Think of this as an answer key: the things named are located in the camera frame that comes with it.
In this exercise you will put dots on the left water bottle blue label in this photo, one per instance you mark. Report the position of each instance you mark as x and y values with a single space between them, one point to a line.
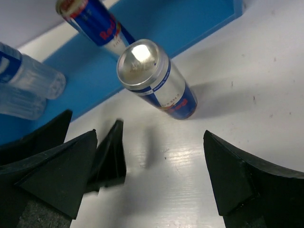
19 103

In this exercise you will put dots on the silver can red tab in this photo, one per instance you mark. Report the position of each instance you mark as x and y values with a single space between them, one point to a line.
92 19

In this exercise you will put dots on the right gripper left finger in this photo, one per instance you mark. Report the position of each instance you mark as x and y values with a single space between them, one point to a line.
45 190

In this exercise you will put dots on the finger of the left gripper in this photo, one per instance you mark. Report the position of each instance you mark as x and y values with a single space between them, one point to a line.
44 138
109 166

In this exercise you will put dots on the water bottle blue label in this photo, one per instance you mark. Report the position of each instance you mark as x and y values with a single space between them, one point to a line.
23 72
19 103

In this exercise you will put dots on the right water bottle blue label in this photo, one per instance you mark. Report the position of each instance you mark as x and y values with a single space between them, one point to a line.
23 72

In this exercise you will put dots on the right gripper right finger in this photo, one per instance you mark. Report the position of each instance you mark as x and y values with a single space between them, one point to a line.
251 192

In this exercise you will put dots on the silver blue can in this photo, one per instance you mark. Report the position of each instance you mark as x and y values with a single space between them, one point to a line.
145 69

